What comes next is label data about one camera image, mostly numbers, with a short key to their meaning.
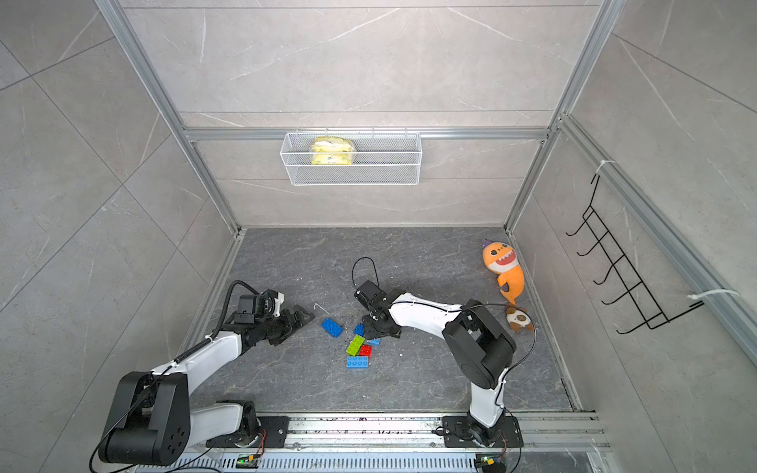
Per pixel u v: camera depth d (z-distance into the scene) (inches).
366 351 33.7
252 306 27.6
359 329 35.4
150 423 16.3
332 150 34.6
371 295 28.7
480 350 18.5
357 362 33.0
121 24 27.3
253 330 27.3
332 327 34.7
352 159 34.6
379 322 25.8
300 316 31.5
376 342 34.6
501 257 39.7
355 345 34.5
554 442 29.2
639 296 25.3
